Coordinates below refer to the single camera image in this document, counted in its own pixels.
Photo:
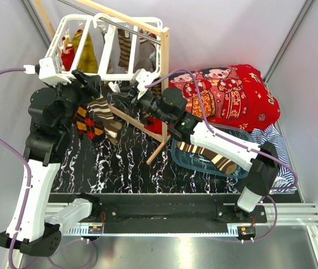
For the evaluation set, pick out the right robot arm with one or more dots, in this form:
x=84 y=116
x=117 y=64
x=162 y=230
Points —
x=260 y=162

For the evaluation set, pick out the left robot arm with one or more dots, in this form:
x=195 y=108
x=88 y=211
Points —
x=52 y=111

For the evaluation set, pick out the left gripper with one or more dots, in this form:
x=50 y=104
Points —
x=89 y=91

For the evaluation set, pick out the white plastic clip hanger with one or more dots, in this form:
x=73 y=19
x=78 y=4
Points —
x=149 y=24

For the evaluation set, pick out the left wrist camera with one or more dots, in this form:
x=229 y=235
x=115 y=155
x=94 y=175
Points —
x=48 y=71

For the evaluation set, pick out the yellow sock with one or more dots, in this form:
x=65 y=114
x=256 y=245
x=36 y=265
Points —
x=87 y=62

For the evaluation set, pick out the blue striped shirt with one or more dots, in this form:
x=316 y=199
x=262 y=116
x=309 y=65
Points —
x=284 y=177

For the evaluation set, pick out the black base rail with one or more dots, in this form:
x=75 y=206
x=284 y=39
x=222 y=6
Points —
x=169 y=215

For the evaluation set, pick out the grey sock hanging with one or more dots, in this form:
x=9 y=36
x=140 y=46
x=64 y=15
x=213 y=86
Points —
x=147 y=51

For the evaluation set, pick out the wooden drying rack frame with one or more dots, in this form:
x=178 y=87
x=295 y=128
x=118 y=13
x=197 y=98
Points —
x=163 y=34

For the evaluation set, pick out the clear plastic basket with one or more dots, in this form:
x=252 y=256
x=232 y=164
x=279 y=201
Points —
x=199 y=162

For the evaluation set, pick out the red cartoon print blanket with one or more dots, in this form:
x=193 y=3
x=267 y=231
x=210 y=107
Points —
x=229 y=95

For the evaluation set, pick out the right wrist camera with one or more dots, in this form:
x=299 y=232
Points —
x=144 y=78

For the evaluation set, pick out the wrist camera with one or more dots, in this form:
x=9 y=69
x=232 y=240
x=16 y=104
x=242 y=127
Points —
x=144 y=78
x=48 y=71

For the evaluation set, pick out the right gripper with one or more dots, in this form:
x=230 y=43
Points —
x=127 y=101

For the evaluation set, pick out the red patterned sock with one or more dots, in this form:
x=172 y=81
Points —
x=67 y=56

